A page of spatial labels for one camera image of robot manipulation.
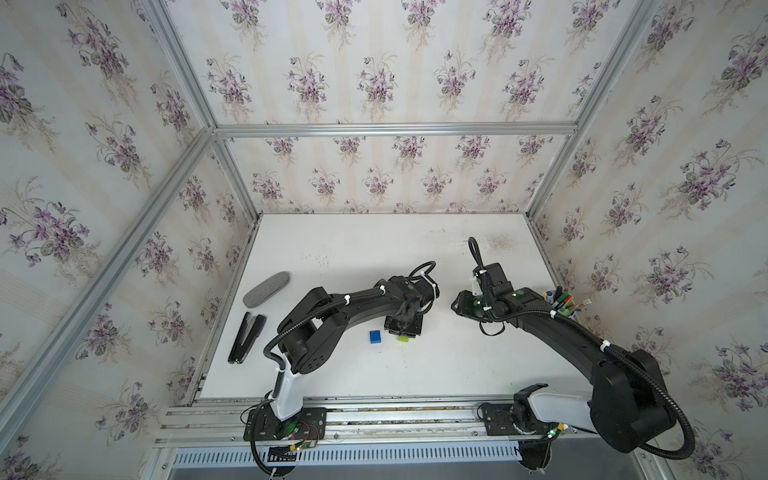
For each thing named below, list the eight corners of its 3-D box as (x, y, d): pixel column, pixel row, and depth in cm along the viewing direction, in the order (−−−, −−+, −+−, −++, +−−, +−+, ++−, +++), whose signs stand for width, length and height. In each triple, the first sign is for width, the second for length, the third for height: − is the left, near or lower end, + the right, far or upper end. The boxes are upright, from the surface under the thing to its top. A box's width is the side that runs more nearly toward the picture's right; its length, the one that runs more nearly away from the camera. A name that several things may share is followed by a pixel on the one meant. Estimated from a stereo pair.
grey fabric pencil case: (247, 309, 95) (244, 304, 92) (241, 300, 96) (238, 296, 94) (292, 279, 102) (290, 275, 100) (285, 272, 104) (283, 267, 102)
